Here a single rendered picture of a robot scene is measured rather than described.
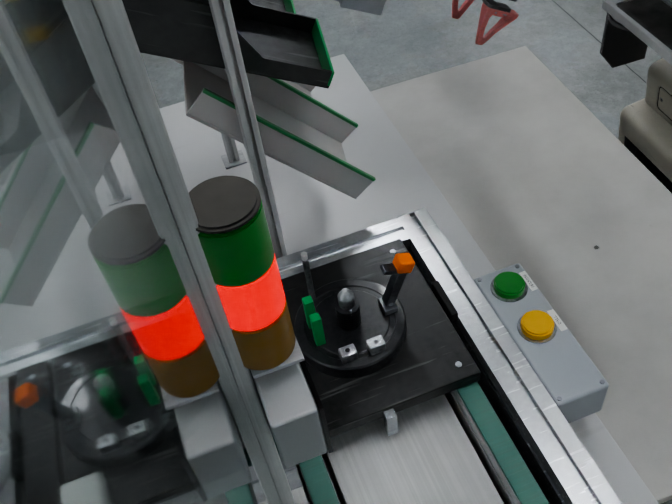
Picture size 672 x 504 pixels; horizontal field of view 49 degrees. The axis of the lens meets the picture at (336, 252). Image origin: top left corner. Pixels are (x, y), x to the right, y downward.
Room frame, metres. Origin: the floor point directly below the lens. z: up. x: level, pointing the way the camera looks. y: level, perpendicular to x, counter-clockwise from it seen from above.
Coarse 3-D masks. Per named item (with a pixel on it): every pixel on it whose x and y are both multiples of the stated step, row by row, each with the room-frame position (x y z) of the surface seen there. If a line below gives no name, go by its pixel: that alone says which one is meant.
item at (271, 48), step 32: (128, 0) 0.75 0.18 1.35; (160, 0) 0.75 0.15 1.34; (192, 0) 0.88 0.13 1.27; (160, 32) 0.75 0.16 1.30; (192, 32) 0.76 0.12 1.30; (256, 32) 0.86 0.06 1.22; (288, 32) 0.88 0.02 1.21; (320, 32) 0.86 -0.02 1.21; (224, 64) 0.76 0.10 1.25; (256, 64) 0.76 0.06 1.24; (288, 64) 0.76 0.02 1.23; (320, 64) 0.81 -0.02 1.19
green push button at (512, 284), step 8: (504, 272) 0.61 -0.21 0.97; (512, 272) 0.60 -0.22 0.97; (496, 280) 0.60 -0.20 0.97; (504, 280) 0.59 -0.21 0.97; (512, 280) 0.59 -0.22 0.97; (520, 280) 0.59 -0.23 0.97; (496, 288) 0.58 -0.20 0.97; (504, 288) 0.58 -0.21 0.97; (512, 288) 0.58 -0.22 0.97; (520, 288) 0.58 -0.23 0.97; (504, 296) 0.57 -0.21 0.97; (512, 296) 0.57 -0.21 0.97
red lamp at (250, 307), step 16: (272, 272) 0.33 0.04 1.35; (224, 288) 0.32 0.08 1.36; (240, 288) 0.32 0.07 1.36; (256, 288) 0.32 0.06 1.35; (272, 288) 0.33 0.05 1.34; (224, 304) 0.32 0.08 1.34; (240, 304) 0.32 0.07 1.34; (256, 304) 0.32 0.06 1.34; (272, 304) 0.32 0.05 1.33; (240, 320) 0.32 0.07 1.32; (256, 320) 0.32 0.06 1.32; (272, 320) 0.32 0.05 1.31
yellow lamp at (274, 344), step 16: (288, 320) 0.33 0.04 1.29; (240, 336) 0.32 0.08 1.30; (256, 336) 0.32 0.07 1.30; (272, 336) 0.32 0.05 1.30; (288, 336) 0.33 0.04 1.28; (240, 352) 0.32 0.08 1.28; (256, 352) 0.32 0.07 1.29; (272, 352) 0.32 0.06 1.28; (288, 352) 0.33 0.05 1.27; (256, 368) 0.32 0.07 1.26
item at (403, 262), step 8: (400, 256) 0.57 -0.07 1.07; (408, 256) 0.57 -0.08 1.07; (384, 264) 0.57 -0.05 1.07; (392, 264) 0.57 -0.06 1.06; (400, 264) 0.56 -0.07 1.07; (408, 264) 0.56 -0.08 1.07; (384, 272) 0.56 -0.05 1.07; (392, 272) 0.56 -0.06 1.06; (400, 272) 0.56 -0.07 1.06; (408, 272) 0.56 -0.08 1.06; (392, 280) 0.57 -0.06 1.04; (400, 280) 0.56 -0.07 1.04; (392, 288) 0.56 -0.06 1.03; (400, 288) 0.56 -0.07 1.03; (384, 296) 0.57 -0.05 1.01; (392, 296) 0.56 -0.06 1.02; (392, 304) 0.56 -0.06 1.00
